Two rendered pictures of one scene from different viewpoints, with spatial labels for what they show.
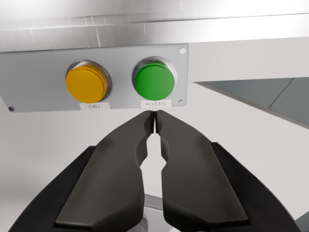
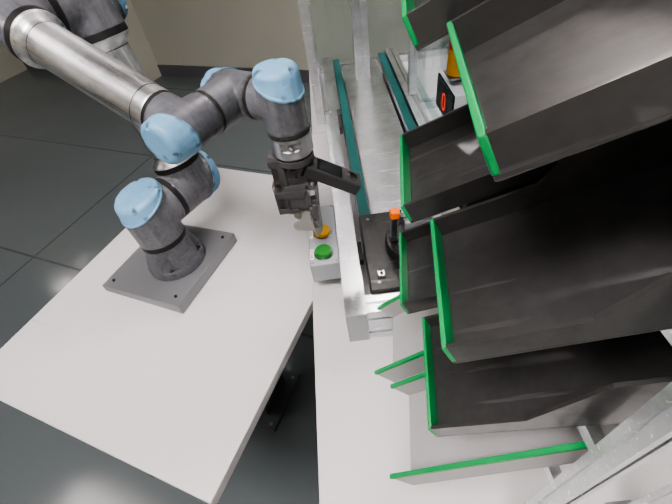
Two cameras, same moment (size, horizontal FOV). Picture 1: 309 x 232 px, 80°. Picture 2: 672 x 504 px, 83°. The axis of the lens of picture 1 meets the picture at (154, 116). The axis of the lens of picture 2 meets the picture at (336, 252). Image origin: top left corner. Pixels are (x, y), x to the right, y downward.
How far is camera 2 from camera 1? 0.77 m
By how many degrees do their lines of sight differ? 49
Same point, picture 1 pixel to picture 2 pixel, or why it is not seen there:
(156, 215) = (185, 285)
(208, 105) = (294, 312)
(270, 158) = (234, 375)
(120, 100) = (313, 242)
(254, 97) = not seen: outside the picture
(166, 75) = (326, 252)
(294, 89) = not seen: outside the picture
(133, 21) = (346, 246)
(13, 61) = (330, 212)
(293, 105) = not seen: outside the picture
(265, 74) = (317, 340)
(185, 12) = (350, 261)
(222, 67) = (322, 314)
